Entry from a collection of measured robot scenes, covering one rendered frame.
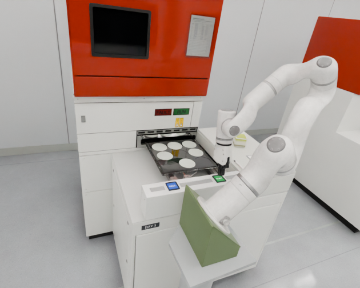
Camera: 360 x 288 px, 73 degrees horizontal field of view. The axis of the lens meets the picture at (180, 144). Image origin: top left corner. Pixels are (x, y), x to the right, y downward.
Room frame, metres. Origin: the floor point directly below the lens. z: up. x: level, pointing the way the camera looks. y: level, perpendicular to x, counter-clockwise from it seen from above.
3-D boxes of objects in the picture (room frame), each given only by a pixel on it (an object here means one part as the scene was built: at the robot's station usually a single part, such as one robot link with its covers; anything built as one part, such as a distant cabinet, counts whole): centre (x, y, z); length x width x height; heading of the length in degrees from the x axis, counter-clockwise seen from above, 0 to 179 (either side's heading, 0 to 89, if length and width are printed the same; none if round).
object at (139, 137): (1.53, 0.09, 0.89); 0.44 x 0.02 x 0.10; 116
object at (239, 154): (1.42, -0.40, 0.89); 0.62 x 0.35 x 0.14; 26
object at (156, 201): (0.99, -0.11, 0.89); 0.55 x 0.09 x 0.14; 116
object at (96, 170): (1.77, 0.41, 0.41); 0.82 x 0.71 x 0.82; 116
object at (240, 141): (1.45, -0.39, 1.00); 0.07 x 0.07 x 0.07; 2
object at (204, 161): (1.34, -0.01, 0.90); 0.34 x 0.34 x 0.01; 26
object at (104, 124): (1.46, 0.26, 1.02); 0.82 x 0.03 x 0.40; 116
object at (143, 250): (1.28, -0.13, 0.41); 0.97 x 0.64 x 0.82; 116
